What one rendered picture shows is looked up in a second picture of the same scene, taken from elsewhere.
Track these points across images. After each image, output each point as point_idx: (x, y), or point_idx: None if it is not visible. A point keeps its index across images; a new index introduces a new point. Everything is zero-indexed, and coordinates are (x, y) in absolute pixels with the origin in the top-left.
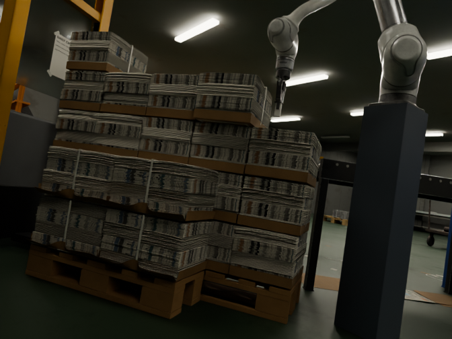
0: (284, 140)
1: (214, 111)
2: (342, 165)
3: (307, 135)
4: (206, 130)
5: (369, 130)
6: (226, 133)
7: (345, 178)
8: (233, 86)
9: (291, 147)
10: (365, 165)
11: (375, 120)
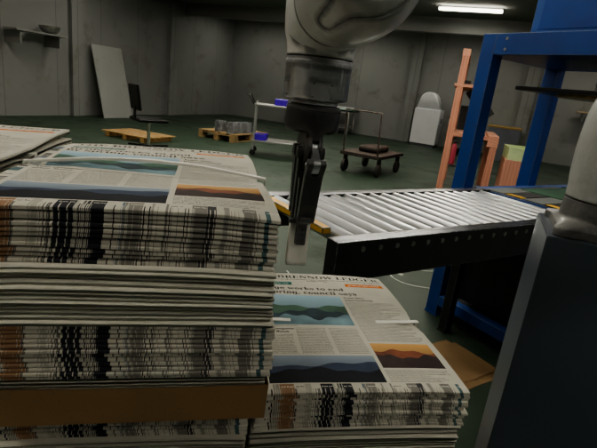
0: (374, 425)
1: (83, 396)
2: (372, 247)
3: (449, 403)
4: (49, 426)
5: (559, 307)
6: (149, 430)
7: (375, 272)
8: (164, 276)
9: (397, 441)
10: (536, 389)
11: (583, 284)
